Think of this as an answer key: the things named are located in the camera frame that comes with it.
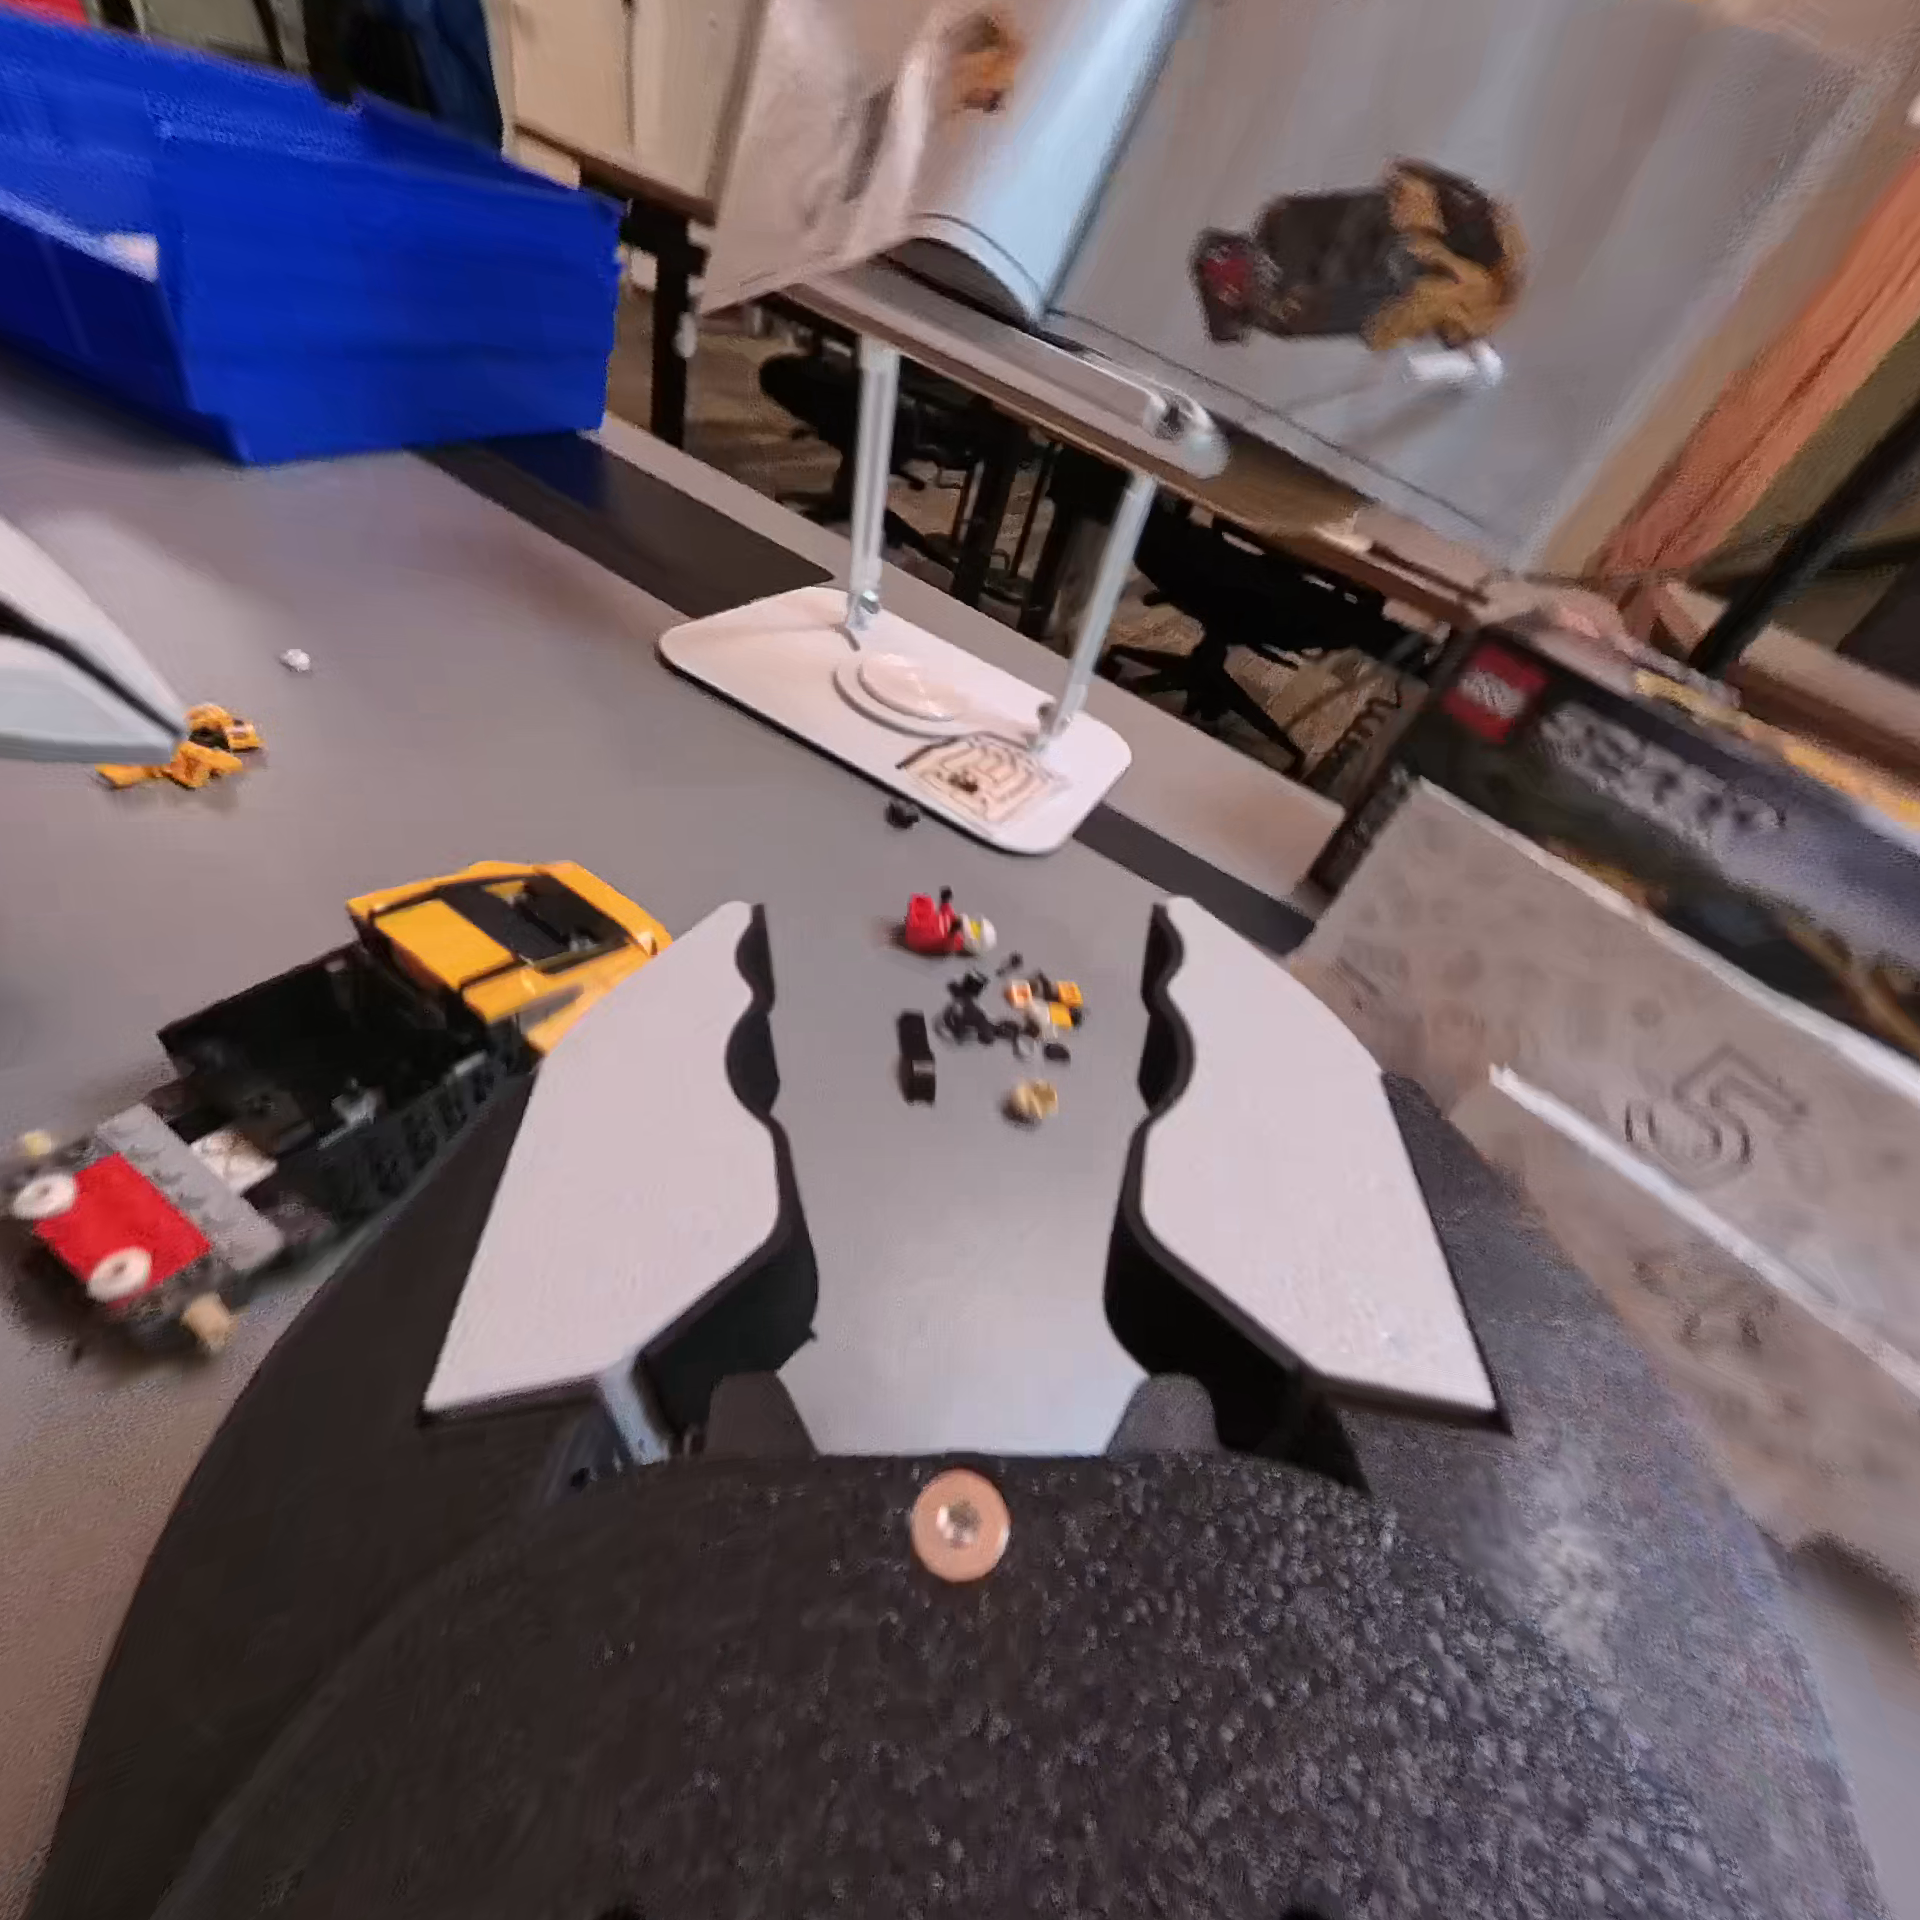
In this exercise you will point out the black tripod pole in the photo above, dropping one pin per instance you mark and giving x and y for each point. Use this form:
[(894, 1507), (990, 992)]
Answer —
[(1814, 540)]

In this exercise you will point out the lego instruction booklet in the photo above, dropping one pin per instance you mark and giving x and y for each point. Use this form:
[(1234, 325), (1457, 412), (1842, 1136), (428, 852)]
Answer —
[(1620, 149)]

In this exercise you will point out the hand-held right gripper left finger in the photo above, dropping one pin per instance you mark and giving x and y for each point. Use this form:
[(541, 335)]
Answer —
[(629, 1201)]

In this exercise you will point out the orange lego pieces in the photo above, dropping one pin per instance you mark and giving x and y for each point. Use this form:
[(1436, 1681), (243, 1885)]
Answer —
[(194, 748)]

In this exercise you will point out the blue storage bin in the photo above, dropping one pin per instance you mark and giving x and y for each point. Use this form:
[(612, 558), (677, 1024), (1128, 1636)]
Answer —
[(421, 329), (180, 91)]

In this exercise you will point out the white book stand tray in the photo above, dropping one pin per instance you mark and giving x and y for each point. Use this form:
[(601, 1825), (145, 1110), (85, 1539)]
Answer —
[(1050, 376)]

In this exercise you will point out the lego sticker sheet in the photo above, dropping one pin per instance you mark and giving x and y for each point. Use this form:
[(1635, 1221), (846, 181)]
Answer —
[(984, 781)]

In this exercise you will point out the yellow black lego car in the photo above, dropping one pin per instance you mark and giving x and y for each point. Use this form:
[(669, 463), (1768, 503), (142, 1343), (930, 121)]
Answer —
[(493, 931)]

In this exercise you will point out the wooden adjacent desk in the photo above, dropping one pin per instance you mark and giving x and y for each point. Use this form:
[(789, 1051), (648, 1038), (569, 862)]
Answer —
[(1395, 556)]

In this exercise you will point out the lego set box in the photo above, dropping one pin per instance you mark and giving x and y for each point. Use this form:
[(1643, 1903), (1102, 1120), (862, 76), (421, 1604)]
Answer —
[(1650, 811)]

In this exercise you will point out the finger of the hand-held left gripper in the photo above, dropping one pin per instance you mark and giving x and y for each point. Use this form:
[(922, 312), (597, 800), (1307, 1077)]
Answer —
[(53, 593), (67, 704)]

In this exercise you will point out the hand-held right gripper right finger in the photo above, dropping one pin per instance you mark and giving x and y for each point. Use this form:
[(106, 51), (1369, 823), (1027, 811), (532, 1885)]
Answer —
[(1289, 1215)]

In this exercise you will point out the pile of small lego parts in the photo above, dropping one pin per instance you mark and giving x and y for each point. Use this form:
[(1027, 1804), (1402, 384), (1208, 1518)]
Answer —
[(1019, 1008)]

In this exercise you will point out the small white paper bag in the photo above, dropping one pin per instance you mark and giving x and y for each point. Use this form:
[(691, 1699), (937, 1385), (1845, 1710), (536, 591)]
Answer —
[(1680, 1319)]

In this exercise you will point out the tan round lego piece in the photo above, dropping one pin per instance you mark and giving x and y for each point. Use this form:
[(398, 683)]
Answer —
[(1028, 1104)]

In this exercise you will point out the red lego seat piece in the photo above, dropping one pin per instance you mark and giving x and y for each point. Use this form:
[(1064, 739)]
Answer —
[(933, 926)]

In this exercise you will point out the black office chair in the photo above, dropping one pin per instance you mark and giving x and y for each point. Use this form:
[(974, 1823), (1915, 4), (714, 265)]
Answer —
[(1259, 615), (884, 435)]

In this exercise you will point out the blue jacket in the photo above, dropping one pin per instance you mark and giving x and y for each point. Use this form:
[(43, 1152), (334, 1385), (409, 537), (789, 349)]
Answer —
[(435, 61)]

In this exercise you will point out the black lego arch piece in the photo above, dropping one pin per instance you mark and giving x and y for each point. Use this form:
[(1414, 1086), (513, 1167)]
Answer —
[(915, 1059)]

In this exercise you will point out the large white paper bag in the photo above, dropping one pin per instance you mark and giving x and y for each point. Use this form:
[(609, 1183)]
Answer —
[(1499, 991)]

